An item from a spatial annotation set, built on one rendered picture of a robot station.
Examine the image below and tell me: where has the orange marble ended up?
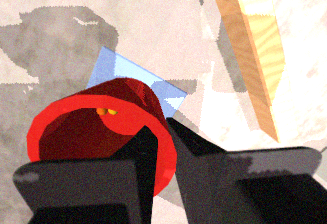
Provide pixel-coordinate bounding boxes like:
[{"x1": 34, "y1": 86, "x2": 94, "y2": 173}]
[{"x1": 96, "y1": 108, "x2": 108, "y2": 115}]

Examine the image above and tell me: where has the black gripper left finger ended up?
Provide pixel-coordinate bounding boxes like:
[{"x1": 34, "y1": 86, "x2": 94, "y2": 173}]
[{"x1": 12, "y1": 125, "x2": 158, "y2": 224}]

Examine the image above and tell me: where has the yellow marble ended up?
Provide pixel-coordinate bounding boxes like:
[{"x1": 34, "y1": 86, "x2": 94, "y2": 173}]
[{"x1": 108, "y1": 109, "x2": 118, "y2": 115}]

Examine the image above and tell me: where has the light wooden bar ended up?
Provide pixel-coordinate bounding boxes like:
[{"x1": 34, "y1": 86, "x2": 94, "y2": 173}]
[{"x1": 215, "y1": 0, "x2": 299, "y2": 143}]

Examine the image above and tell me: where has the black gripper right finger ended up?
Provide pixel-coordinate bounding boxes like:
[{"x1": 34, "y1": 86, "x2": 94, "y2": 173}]
[{"x1": 166, "y1": 117, "x2": 322, "y2": 224}]

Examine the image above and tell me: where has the red cup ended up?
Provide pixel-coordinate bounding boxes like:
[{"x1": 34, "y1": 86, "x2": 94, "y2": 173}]
[{"x1": 27, "y1": 77, "x2": 177, "y2": 196}]

